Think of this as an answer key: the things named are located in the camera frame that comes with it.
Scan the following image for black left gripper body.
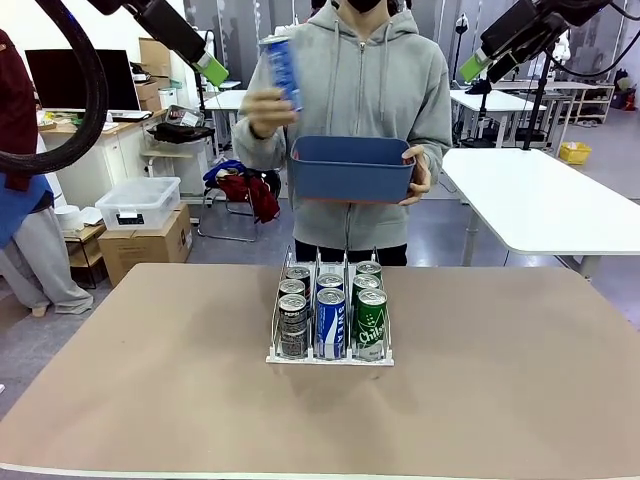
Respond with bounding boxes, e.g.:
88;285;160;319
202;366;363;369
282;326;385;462
130;0;209;66

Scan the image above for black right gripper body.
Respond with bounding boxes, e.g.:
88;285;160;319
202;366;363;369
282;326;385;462
478;0;570;59

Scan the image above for blue Pocari Sweat can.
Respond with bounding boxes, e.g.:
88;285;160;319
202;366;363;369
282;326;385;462
314;287;348;361
257;33;306;114
315;272;346;294

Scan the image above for blue plastic bin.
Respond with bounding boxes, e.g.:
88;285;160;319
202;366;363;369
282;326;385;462
289;134;417;205

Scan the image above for black Pepsi can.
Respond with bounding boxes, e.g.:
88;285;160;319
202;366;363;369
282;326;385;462
284;266;314;296
277;293;310;359
277;278;309;301

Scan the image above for green Chilsung cider can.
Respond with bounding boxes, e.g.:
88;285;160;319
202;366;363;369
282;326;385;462
355;288;389;362

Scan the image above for person's left forearm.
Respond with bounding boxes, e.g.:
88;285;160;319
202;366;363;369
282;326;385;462
419;119;454;176

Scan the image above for person's right forearm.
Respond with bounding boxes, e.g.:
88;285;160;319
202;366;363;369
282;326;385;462
231;119;296;171

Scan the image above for person's right hand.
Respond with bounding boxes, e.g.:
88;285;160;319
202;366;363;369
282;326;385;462
238;85;301;140

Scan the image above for person's left hand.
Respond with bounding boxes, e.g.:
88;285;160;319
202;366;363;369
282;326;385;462
399;144;432;207

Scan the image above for white background table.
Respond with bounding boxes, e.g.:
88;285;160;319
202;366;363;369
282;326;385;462
202;89;251;146
447;88;546;149

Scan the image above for tall flat cardboard box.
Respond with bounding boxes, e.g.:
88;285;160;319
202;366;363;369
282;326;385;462
138;37;172;79

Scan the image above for black light stand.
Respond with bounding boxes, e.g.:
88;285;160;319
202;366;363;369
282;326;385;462
454;13;489;146

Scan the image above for patterned flat box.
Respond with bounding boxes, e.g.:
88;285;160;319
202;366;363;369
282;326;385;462
165;104;204;129

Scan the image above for black tripod stand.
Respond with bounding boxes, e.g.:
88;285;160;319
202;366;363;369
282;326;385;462
522;49;566;151

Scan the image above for black bag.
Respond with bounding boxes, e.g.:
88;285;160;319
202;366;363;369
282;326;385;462
149;122;216;144

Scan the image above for small stacked cardboard box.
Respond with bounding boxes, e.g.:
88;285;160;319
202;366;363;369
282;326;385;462
134;79;164;112

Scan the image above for wooden shelf table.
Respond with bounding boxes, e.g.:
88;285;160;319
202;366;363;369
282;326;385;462
489;79;616;126

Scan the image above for person in grey hoodie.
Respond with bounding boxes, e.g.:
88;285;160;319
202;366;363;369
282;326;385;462
231;0;454;266

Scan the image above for yellow plastic crate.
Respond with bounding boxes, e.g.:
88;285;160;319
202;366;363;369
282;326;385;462
558;142;593;166

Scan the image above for black computer monitor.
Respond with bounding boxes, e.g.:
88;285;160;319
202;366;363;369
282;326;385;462
24;48;142;114

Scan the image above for white desk wooden top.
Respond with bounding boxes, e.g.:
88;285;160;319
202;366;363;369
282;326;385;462
37;107;169;211

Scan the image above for black face mask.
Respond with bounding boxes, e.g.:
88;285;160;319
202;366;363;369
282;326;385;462
347;0;391;15

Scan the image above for dark red cloth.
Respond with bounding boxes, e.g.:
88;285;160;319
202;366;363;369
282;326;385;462
202;159;281;224

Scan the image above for white rounded table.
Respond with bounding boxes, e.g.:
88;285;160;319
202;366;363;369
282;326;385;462
439;147;640;281

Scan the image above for clear plastic storage box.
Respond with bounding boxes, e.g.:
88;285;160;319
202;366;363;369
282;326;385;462
94;175;182;232

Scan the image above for black metal chair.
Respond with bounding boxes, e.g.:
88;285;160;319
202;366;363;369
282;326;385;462
197;189;259;244

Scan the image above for bystander in maroon top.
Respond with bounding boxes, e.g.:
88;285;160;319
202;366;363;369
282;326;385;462
0;28;94;319

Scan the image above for large brown cardboard box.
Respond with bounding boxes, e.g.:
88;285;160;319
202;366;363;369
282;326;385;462
97;202;194;289

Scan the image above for white paper roll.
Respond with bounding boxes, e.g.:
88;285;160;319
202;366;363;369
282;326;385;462
53;204;81;232

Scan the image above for small wooden shelf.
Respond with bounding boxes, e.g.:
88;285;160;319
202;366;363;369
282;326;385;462
62;222;109;291

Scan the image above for black braided cable hose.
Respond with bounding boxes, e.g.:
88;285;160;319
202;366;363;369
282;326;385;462
0;0;110;176

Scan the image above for white wire can rack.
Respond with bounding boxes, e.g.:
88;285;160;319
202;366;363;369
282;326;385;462
264;244;396;367

